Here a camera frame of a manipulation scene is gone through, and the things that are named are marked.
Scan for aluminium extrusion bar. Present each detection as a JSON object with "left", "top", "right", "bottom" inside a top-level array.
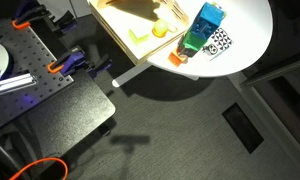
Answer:
[{"left": 0, "top": 71, "right": 38, "bottom": 98}]

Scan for white table base legs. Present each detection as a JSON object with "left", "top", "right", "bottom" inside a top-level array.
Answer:
[{"left": 111, "top": 61, "right": 202, "bottom": 89}]

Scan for orange cable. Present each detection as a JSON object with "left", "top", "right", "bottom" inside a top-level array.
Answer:
[{"left": 9, "top": 156, "right": 70, "bottom": 180}]

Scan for black white geometric pattern block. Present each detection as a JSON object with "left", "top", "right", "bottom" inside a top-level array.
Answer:
[{"left": 201, "top": 27, "right": 234, "bottom": 62}]

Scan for yellow orange ball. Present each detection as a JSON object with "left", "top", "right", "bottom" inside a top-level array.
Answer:
[{"left": 151, "top": 18, "right": 171, "bottom": 39}]

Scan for orange block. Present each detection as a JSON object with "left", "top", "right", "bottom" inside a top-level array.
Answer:
[{"left": 167, "top": 49, "right": 188, "bottom": 68}]

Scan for green toy block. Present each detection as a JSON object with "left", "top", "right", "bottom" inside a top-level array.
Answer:
[{"left": 180, "top": 30, "right": 212, "bottom": 53}]

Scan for black floor outlet cover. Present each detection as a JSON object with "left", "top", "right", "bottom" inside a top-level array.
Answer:
[{"left": 221, "top": 102, "right": 265, "bottom": 155}]

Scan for blue toy block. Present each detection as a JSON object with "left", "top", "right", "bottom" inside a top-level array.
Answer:
[{"left": 189, "top": 1, "right": 228, "bottom": 38}]

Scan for black perforated breadboard plate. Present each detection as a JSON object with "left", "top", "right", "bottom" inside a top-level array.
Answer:
[{"left": 0, "top": 19, "right": 75, "bottom": 133}]

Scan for dark shelf unit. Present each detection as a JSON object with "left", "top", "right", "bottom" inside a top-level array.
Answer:
[{"left": 239, "top": 48, "right": 300, "bottom": 90}]

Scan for wooden tray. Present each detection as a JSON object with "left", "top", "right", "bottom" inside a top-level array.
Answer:
[{"left": 87, "top": 0, "right": 191, "bottom": 67}]

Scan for purple black bar clamp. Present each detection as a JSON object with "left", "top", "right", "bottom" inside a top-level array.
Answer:
[
  {"left": 46, "top": 46, "right": 113, "bottom": 80},
  {"left": 11, "top": 0, "right": 78, "bottom": 35}
]

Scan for black cart top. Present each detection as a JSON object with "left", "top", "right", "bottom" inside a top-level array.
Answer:
[{"left": 0, "top": 69, "right": 117, "bottom": 161}]

